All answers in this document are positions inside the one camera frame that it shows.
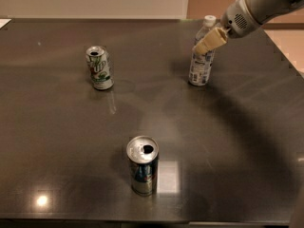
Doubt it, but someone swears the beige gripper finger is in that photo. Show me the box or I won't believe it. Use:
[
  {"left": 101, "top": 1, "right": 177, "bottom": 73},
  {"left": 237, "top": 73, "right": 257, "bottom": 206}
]
[{"left": 193, "top": 28, "right": 227, "bottom": 55}]

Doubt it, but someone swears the clear blue-label plastic bottle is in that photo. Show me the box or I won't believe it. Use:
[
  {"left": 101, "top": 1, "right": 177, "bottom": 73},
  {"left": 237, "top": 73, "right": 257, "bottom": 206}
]
[{"left": 188, "top": 15, "right": 217, "bottom": 86}]

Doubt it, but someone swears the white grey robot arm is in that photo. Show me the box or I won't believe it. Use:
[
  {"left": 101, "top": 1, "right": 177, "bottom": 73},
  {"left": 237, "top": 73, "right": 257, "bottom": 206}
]
[{"left": 193, "top": 0, "right": 304, "bottom": 55}]

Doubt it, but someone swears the green white 7up can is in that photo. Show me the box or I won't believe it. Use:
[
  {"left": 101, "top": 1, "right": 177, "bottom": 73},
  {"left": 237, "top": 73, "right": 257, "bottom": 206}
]
[{"left": 85, "top": 46, "right": 114, "bottom": 90}]

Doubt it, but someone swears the blue silver redbull can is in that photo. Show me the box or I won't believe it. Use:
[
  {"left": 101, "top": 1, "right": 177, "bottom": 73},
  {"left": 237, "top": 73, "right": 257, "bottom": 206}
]
[{"left": 126, "top": 136, "right": 159, "bottom": 196}]

